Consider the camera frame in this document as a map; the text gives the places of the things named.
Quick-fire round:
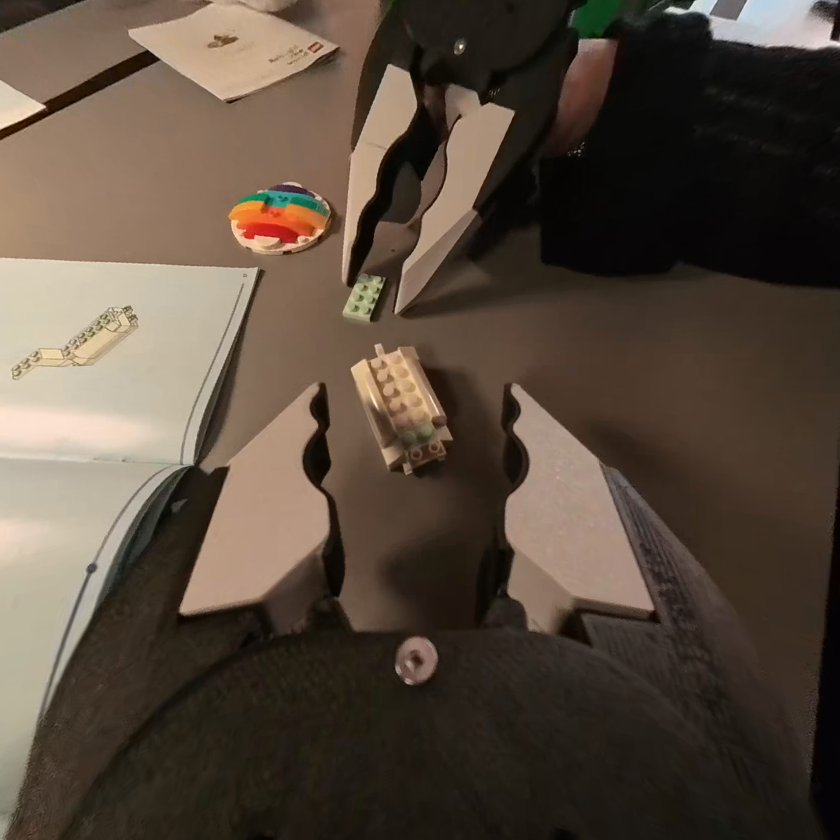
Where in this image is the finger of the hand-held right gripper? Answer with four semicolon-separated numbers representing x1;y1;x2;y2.
392;85;519;316
341;64;435;286

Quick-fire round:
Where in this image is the light green lego plate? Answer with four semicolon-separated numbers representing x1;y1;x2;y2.
342;274;387;322

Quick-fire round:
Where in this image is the open lego instruction booklet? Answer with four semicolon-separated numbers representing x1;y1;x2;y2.
0;258;262;828

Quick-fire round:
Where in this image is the small printed leaflet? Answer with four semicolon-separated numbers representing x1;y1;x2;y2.
0;79;48;132

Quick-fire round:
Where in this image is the closed white instruction booklet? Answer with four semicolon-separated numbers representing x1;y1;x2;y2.
128;3;340;104

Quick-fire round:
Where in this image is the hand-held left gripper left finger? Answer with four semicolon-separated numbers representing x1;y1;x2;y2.
178;382;345;632

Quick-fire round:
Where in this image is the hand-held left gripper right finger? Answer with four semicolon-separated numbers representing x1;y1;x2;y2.
478;384;658;636

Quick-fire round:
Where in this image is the person's right hand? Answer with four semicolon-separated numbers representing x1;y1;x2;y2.
545;36;619;160

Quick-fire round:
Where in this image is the round rainbow lego model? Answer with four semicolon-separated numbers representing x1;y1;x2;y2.
228;184;332;253

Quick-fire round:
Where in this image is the white lego brick assembly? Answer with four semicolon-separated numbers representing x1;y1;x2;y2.
351;343;454;475

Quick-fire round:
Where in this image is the person's right forearm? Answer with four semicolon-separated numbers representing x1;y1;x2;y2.
538;10;840;286

